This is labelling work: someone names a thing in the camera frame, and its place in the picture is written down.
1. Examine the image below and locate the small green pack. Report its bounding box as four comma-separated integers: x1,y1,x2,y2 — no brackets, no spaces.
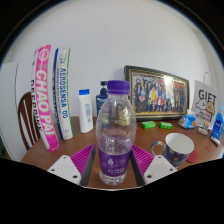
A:
158,121,174,130
140,120,157,130

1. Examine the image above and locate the flat round red coaster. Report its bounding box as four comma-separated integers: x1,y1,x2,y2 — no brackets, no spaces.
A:
185,149,199,164

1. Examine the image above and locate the small beige snack pack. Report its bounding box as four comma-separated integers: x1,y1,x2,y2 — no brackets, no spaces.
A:
196,125,209,136

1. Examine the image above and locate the dark wooden chair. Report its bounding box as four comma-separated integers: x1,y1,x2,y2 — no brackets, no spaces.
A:
17,91,43,151

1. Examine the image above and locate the white blue-capped lotion bottle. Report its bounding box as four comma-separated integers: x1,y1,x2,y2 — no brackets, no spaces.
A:
78,88,95,134

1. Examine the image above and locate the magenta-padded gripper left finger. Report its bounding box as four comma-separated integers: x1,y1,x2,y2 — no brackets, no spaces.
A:
47,143,98,188

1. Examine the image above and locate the pink shuttlecock tube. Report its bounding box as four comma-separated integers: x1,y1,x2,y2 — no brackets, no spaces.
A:
30,44,61,152

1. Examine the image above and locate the blue tissue pack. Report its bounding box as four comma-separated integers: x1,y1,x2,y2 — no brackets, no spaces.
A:
177,114,197,130

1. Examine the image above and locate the framed group photo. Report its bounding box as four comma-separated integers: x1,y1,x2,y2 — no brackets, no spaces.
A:
123,64,190,122

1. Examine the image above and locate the dark blue pump bottle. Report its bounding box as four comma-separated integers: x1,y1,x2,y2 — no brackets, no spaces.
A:
95,80,109,118

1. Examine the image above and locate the blue detergent bottle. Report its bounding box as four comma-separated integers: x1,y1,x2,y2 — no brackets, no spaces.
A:
210,105,224,141

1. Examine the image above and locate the blue and white mug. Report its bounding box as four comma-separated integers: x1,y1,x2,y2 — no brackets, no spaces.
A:
150,132,195,169

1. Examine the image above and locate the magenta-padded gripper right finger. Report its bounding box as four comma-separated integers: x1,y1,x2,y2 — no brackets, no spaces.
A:
129,144,178,188

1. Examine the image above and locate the white paper gift bag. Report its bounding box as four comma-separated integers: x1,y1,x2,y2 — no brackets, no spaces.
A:
190,71,220,129

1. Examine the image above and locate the white shuttlecock tube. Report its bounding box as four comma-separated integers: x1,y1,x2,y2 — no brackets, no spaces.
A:
52,46,75,141

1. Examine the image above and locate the clear purple-capped water bottle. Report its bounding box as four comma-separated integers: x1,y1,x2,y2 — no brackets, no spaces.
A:
95,79,138,187

